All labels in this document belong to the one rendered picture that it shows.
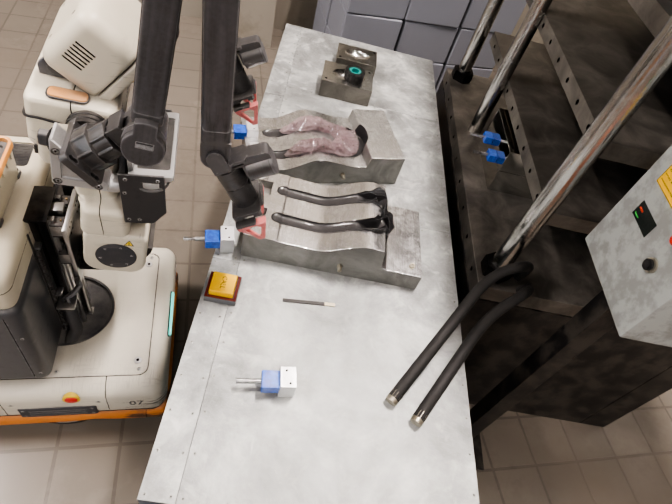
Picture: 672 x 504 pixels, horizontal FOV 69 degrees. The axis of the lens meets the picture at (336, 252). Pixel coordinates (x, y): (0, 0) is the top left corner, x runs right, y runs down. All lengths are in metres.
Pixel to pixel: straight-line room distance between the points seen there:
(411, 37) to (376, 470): 2.70
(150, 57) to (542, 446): 2.06
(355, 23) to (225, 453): 2.59
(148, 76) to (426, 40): 2.63
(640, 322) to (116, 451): 1.64
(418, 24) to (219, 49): 2.51
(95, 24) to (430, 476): 1.12
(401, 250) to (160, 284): 0.95
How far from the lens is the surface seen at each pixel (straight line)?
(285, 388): 1.12
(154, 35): 0.87
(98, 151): 1.02
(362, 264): 1.33
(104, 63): 1.08
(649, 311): 1.21
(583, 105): 1.50
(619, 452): 2.60
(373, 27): 3.22
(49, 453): 2.02
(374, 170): 1.63
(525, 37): 1.96
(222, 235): 1.33
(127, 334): 1.84
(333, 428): 1.16
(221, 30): 0.86
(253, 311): 1.26
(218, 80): 0.90
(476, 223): 1.73
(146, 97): 0.93
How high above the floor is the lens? 1.86
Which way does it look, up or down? 49 degrees down
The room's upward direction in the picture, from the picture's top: 19 degrees clockwise
